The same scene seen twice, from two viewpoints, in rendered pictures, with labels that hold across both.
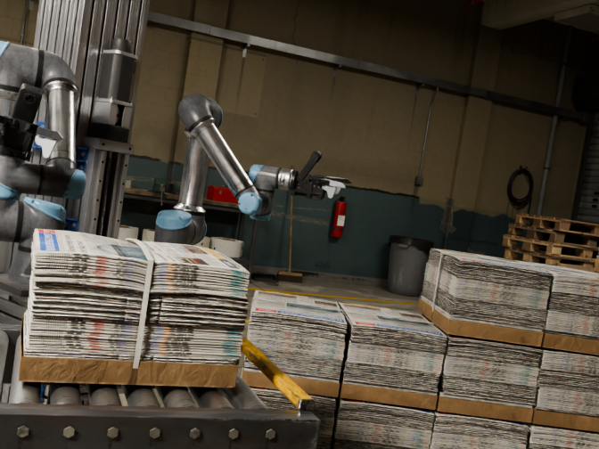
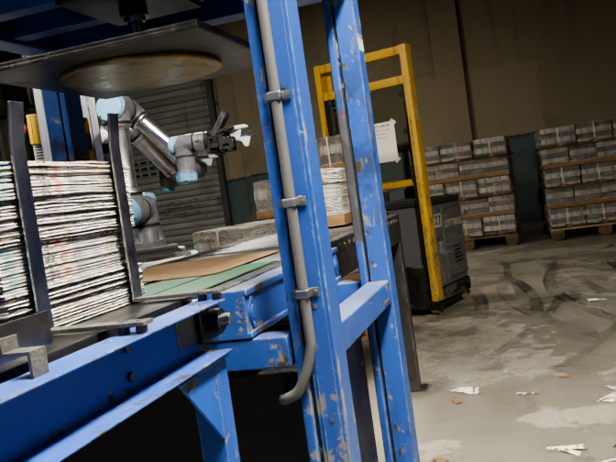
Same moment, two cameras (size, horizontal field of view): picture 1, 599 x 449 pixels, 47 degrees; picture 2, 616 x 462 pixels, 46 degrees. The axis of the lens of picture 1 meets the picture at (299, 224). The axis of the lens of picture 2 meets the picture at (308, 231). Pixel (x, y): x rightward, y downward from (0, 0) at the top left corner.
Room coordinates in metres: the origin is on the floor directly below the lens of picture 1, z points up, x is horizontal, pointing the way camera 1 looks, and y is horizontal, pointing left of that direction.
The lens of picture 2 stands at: (-0.55, 2.76, 0.95)
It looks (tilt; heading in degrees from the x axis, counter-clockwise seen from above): 3 degrees down; 308
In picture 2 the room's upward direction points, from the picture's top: 8 degrees counter-clockwise
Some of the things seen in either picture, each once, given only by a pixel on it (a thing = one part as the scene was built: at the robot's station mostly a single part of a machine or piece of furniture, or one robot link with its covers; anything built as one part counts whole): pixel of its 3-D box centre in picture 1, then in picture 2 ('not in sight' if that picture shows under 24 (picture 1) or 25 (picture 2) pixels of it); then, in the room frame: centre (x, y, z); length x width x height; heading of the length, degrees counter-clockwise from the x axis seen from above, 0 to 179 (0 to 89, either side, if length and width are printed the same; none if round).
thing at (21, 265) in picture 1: (37, 263); (148, 235); (1.93, 0.72, 0.87); 0.15 x 0.15 x 0.10
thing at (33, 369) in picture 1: (64, 347); (314, 222); (1.27, 0.40, 0.83); 0.29 x 0.16 x 0.04; 22
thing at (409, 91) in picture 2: not in sight; (418, 173); (1.90, -1.65, 0.97); 0.09 x 0.09 x 1.75; 3
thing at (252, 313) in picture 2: not in sight; (177, 295); (0.81, 1.59, 0.75); 0.70 x 0.65 x 0.10; 111
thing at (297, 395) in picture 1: (269, 369); not in sight; (1.41, 0.02, 0.81); 0.43 x 0.03 x 0.02; 21
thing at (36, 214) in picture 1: (40, 223); (143, 208); (1.93, 0.73, 0.98); 0.13 x 0.12 x 0.14; 118
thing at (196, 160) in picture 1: (194, 172); not in sight; (2.46, 0.40, 1.19); 0.15 x 0.12 x 0.55; 169
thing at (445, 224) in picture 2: not in sight; (411, 251); (2.25, -2.00, 0.40); 0.69 x 0.55 x 0.80; 3
